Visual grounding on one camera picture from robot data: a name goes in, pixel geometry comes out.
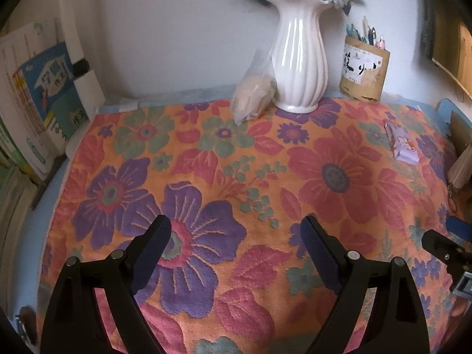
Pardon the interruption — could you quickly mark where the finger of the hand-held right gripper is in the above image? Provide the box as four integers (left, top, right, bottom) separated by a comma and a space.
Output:
421, 229, 472, 267
445, 215, 472, 236

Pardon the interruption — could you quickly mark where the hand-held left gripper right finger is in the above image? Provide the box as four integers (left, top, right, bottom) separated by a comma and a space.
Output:
300, 214, 430, 354

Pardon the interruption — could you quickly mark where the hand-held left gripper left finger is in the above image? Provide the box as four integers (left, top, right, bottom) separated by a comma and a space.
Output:
40, 214, 173, 354

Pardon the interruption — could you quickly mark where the purple printed packet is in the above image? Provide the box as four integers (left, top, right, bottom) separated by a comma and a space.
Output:
384, 119, 420, 165

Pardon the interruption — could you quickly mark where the floral table cloth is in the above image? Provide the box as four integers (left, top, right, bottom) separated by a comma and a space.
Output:
36, 95, 472, 354

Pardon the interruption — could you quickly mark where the blue chair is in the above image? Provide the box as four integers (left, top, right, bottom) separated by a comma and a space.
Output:
437, 98, 472, 128

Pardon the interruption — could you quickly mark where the small dark object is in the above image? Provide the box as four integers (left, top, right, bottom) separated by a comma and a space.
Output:
14, 305, 38, 344

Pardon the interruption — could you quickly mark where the stack of green books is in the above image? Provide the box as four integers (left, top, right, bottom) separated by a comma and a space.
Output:
0, 117, 42, 318

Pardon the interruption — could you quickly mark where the clear plastic bag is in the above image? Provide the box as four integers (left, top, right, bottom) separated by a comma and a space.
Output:
230, 46, 278, 126

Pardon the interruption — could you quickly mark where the beige pen holder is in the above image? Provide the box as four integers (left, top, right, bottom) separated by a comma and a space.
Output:
339, 35, 391, 104

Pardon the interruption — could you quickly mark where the white bookend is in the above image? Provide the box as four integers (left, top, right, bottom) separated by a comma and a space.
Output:
55, 5, 108, 159

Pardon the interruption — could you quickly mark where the white ribbed vase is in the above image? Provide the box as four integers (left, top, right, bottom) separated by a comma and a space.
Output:
265, 0, 333, 113

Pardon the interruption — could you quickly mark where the blue cover book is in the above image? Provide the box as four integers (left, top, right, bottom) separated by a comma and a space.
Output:
16, 42, 91, 149

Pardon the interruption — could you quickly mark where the black clip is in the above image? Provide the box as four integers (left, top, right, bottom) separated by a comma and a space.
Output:
72, 58, 91, 78

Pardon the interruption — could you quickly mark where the bunch of pens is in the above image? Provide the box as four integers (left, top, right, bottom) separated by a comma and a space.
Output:
345, 15, 388, 50

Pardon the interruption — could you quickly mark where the row of books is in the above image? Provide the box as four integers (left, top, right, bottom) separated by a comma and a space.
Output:
0, 21, 63, 182

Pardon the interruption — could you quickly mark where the black wall television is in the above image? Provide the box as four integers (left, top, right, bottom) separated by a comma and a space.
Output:
418, 0, 472, 101

